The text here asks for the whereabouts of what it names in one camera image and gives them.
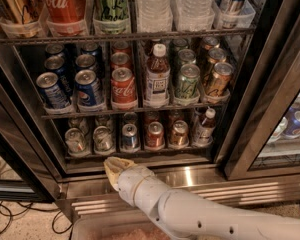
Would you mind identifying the blue can bottom shelf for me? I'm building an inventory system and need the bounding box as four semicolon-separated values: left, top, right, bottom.
122;124;138;150

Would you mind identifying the pepsi can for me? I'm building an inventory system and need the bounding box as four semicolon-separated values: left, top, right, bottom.
75;70;104;107
44;56;74;96
75;54;98;74
36;72;70;109

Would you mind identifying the middle gold can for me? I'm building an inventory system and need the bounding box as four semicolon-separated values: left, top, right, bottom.
206;48;227;66

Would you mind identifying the Coca-Cola can top shelf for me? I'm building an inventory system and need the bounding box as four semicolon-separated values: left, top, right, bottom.
44;0;86;36

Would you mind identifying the clear plastic bin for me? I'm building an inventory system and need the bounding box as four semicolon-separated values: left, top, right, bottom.
71;210;170;240

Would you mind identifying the glass fridge door right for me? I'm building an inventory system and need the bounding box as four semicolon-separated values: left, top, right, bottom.
220;0;300;181

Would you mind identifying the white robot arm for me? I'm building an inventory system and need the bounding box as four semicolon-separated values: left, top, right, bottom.
104;157;300;240

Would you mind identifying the middle Coca-Cola can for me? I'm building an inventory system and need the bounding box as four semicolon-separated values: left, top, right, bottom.
110;52;132;70

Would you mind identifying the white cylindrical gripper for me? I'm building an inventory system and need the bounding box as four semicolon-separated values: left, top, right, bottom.
103;156;173;208

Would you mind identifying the red can bottom shelf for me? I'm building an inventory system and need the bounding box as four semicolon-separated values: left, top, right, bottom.
146;121;164;148

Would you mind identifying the blue can behind door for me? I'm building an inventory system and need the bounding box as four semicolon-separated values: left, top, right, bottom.
283;110;300;138

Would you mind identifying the gold can top shelf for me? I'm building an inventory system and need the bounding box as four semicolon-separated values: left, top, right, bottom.
0;0;43;38

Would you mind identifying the blue silver can top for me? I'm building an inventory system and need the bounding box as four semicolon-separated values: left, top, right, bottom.
219;0;246;29

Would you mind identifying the front left Pepsi can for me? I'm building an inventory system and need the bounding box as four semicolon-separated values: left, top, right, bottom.
36;72;70;109

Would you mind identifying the front Coca-Cola can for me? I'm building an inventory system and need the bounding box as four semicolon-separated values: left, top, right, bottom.
111;67;136;104

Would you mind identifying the middle left Pepsi can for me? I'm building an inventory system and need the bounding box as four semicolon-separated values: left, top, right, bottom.
44;56;74;96

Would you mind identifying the water bottle top shelf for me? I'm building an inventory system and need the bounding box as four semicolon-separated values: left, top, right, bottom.
136;0;172;33

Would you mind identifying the silver can bottom left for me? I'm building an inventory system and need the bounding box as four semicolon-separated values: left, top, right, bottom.
65;128;87;154

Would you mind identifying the front gold can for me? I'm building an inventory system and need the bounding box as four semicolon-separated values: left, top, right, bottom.
204;62;233;97

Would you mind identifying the front green LaCroix can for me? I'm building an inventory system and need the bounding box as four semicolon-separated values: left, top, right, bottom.
175;64;200;99

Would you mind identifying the green 7up can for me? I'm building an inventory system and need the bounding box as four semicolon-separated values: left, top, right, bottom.
95;115;114;131
93;126;114;152

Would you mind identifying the green LaCroix can top shelf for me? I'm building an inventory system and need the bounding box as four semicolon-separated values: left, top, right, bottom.
94;0;129;34

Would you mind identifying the small tea bottle bottom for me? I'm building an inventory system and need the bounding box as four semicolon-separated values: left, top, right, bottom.
193;108;216;144

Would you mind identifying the middle green can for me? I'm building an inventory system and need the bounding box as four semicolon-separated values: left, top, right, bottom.
177;49;196;68

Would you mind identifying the tea bottle white cap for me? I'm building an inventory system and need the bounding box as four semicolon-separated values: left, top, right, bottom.
145;43;170;101

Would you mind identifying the orange can bottom shelf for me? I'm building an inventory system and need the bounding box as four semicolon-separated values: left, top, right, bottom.
169;120;189;146

